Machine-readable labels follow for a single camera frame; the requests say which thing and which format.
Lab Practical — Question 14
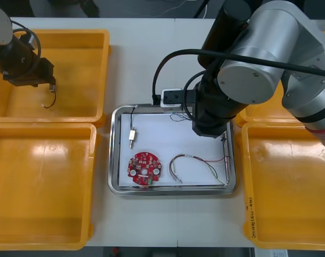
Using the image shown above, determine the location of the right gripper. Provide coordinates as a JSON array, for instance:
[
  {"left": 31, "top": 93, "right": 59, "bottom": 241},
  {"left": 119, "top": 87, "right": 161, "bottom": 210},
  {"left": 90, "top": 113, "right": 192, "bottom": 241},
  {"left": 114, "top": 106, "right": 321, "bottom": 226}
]
[{"left": 192, "top": 114, "right": 232, "bottom": 139}]

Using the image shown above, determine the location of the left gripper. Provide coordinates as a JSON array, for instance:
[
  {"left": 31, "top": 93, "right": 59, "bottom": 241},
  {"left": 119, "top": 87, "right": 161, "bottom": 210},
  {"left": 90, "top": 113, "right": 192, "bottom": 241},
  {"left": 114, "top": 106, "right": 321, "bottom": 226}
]
[{"left": 3, "top": 57, "right": 57, "bottom": 94}]

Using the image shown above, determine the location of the metal solenoid with black cable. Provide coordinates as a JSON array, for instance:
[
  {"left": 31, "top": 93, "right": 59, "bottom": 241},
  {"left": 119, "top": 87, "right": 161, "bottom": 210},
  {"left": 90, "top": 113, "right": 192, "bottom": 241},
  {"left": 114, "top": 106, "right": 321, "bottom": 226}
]
[
  {"left": 128, "top": 105, "right": 140, "bottom": 149},
  {"left": 41, "top": 84, "right": 58, "bottom": 109}
]

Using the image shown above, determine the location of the red black green-yellow wire harness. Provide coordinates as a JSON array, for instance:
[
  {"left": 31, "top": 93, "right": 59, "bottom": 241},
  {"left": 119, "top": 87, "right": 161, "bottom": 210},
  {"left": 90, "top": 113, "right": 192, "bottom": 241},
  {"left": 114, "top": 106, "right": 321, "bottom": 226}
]
[{"left": 169, "top": 153, "right": 231, "bottom": 187}]

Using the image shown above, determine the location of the yellow-orange plastic bin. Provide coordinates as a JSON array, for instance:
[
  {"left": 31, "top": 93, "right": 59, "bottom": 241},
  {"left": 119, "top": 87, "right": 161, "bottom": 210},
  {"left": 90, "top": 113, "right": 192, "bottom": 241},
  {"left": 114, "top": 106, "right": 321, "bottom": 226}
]
[
  {"left": 236, "top": 122, "right": 325, "bottom": 252},
  {"left": 0, "top": 122, "right": 102, "bottom": 252},
  {"left": 0, "top": 28, "right": 111, "bottom": 124},
  {"left": 236, "top": 31, "right": 325, "bottom": 128}
]

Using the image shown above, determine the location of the white sheet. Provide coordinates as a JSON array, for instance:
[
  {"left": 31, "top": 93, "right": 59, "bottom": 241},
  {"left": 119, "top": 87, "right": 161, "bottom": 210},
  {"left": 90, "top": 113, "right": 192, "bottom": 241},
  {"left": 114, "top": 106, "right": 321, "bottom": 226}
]
[{"left": 118, "top": 112, "right": 229, "bottom": 188}]

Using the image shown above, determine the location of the steel tray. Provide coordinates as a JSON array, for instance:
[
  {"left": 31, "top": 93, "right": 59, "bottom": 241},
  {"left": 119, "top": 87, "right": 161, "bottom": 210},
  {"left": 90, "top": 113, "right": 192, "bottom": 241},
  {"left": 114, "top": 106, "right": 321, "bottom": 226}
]
[{"left": 108, "top": 103, "right": 237, "bottom": 197}]

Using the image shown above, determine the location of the round red circuit board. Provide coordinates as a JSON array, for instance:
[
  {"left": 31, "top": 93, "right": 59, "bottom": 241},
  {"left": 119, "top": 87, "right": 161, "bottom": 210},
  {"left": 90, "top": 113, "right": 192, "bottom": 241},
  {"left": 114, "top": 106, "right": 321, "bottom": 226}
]
[{"left": 127, "top": 150, "right": 163, "bottom": 186}]

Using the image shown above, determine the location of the thin grey twisted wire harness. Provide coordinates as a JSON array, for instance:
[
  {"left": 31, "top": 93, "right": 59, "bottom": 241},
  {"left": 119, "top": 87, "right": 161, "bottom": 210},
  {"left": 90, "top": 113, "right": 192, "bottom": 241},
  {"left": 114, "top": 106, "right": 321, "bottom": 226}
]
[{"left": 168, "top": 112, "right": 196, "bottom": 123}]

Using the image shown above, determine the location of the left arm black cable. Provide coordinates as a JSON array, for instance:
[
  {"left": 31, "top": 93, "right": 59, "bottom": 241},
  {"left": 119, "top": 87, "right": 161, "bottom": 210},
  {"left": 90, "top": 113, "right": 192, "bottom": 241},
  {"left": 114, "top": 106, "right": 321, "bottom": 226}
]
[{"left": 11, "top": 21, "right": 43, "bottom": 72}]

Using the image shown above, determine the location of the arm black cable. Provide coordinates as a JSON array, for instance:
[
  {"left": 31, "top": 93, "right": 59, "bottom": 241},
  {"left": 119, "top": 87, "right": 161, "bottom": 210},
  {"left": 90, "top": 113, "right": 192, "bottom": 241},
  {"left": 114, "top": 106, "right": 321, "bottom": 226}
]
[
  {"left": 11, "top": 21, "right": 43, "bottom": 72},
  {"left": 151, "top": 49, "right": 325, "bottom": 105}
]

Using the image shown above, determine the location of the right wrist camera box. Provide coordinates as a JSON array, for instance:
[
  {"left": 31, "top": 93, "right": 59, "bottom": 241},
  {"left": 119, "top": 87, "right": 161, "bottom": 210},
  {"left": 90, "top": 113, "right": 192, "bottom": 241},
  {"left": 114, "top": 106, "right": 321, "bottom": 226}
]
[{"left": 160, "top": 88, "right": 185, "bottom": 111}]

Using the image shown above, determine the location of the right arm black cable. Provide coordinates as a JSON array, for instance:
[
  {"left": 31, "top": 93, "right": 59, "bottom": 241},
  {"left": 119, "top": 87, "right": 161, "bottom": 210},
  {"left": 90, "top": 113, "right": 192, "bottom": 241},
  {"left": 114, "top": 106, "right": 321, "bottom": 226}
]
[{"left": 151, "top": 49, "right": 325, "bottom": 105}]

